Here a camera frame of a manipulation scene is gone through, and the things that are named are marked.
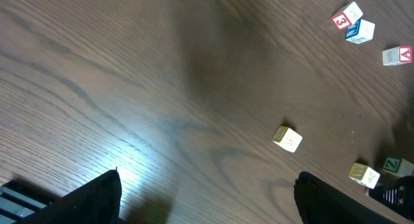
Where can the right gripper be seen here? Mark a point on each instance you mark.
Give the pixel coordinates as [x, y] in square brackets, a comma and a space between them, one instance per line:
[396, 195]

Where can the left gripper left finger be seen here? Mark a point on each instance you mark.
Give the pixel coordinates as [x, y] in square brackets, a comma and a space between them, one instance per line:
[97, 202]

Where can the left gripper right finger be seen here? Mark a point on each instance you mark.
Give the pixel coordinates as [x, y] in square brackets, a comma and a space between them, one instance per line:
[320, 203]

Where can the white block teal side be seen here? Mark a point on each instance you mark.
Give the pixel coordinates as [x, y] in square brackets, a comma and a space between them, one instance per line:
[287, 139]

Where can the red letter A block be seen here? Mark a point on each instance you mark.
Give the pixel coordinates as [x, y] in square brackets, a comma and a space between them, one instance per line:
[397, 55]

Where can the white block blue side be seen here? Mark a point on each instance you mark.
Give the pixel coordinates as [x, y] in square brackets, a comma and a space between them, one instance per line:
[361, 32]

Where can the white block red number three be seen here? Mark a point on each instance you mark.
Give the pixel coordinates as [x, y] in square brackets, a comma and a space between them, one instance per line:
[347, 16]

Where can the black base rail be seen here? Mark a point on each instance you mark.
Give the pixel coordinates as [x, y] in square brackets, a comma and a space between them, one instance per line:
[20, 198]

